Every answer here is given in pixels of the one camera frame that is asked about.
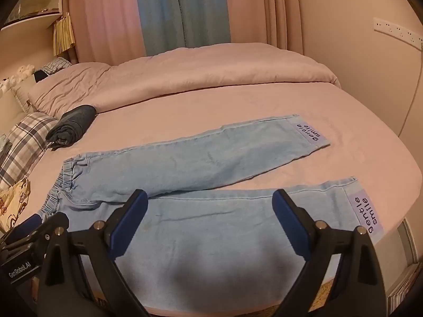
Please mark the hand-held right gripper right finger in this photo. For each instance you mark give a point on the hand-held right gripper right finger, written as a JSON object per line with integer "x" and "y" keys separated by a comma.
{"x": 289, "y": 221}

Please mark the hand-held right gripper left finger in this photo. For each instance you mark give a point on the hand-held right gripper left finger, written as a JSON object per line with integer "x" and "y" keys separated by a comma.
{"x": 130, "y": 218}

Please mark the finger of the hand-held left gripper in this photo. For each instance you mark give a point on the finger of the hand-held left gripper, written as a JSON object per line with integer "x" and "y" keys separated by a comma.
{"x": 31, "y": 221}

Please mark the light blue denim pants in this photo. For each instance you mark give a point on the light blue denim pants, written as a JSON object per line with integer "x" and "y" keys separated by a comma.
{"x": 211, "y": 158}

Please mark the yellow printed cloth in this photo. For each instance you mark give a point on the yellow printed cloth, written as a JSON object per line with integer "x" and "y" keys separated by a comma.
{"x": 13, "y": 201}

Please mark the plaid pillow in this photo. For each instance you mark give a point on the plaid pillow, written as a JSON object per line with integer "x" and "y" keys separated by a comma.
{"x": 23, "y": 142}

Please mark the dark grey folded clothes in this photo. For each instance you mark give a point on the dark grey folded clothes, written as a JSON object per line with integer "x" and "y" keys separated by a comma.
{"x": 71, "y": 122}

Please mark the white bedside furniture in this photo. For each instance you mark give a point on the white bedside furniture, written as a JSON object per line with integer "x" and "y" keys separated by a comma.
{"x": 408, "y": 247}

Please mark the white plush toy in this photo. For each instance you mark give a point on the white plush toy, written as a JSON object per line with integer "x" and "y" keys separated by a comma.
{"x": 23, "y": 70}

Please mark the blue checked cloth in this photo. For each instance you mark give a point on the blue checked cloth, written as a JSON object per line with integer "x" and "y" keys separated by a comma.
{"x": 54, "y": 66}

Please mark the pink duvet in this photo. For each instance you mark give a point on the pink duvet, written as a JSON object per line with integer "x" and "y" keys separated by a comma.
{"x": 198, "y": 72}

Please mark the yellow fringed cloth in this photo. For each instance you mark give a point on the yellow fringed cloth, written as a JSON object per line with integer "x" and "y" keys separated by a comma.
{"x": 64, "y": 36}

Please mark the pink curtain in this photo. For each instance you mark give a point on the pink curtain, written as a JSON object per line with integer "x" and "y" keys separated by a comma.
{"x": 105, "y": 16}
{"x": 264, "y": 6}

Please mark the blue curtain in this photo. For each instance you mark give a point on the blue curtain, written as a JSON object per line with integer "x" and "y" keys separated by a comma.
{"x": 185, "y": 10}

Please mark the white power strip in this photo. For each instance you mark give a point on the white power strip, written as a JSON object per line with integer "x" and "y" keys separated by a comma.
{"x": 396, "y": 31}

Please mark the white wall shelf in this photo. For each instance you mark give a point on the white wall shelf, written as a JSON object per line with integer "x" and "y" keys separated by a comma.
{"x": 33, "y": 16}

